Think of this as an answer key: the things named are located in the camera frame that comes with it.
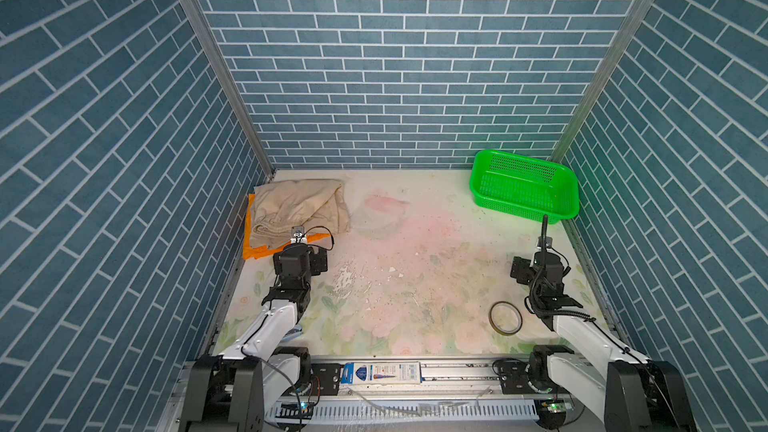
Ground white slotted cable duct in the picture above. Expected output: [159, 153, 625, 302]
[265, 399, 539, 425]

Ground green plastic basket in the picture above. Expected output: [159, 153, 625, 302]
[469, 150, 580, 224]

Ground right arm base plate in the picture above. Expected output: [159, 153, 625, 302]
[491, 358, 568, 395]

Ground aluminium front rail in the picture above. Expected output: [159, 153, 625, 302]
[173, 357, 661, 403]

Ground orange shorts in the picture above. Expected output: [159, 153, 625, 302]
[241, 193, 332, 261]

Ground black tape ring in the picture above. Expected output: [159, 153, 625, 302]
[487, 301, 524, 337]

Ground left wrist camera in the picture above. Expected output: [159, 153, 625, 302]
[290, 226, 308, 244]

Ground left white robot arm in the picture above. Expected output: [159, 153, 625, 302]
[178, 242, 328, 431]

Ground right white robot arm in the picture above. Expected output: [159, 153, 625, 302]
[510, 247, 697, 431]

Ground white blue paper box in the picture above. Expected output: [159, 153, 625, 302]
[341, 361, 422, 386]

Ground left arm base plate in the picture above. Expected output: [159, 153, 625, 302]
[299, 363, 343, 397]

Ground beige shorts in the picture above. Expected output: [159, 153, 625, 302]
[246, 179, 350, 249]

